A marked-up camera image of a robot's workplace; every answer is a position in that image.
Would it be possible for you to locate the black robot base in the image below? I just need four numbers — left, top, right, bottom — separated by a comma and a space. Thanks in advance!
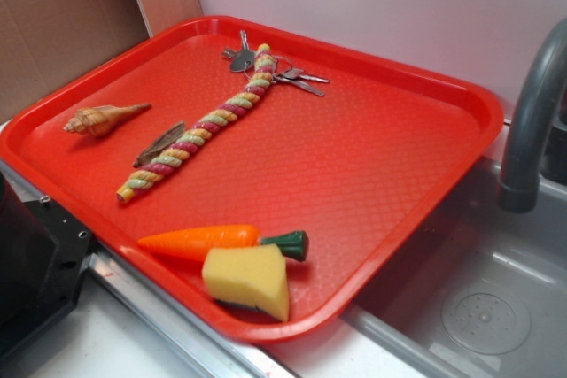
1, 177, 93, 361

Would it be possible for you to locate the orange toy carrot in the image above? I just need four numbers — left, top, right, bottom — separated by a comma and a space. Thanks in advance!
137, 224, 310, 262

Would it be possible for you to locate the red plastic tray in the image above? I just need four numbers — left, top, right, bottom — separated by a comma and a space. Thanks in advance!
1, 17, 503, 343

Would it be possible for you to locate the silver key bunch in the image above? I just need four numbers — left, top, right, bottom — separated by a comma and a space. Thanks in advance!
221, 29, 330, 96

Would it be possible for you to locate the yellow sponge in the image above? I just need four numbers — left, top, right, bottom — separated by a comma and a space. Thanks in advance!
202, 244, 290, 321

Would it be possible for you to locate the brown spiral seashell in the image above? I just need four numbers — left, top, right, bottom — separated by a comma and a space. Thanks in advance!
63, 103, 151, 137

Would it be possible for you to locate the grey plastic sink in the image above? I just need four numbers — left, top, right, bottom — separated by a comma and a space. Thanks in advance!
267, 139, 566, 377

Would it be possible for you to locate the brown cardboard panel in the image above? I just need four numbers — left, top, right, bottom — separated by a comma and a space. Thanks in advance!
1, 0, 202, 121

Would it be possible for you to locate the grey faucet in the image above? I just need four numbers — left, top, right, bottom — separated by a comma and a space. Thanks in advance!
498, 19, 566, 213

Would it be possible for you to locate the multicolour twisted rope stick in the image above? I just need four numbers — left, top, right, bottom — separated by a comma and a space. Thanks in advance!
116, 43, 277, 204

